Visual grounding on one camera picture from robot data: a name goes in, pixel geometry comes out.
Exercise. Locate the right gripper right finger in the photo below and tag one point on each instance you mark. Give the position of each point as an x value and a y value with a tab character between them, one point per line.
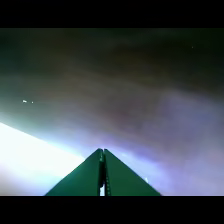
126	181

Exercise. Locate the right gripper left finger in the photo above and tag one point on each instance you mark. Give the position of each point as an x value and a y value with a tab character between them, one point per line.
83	180

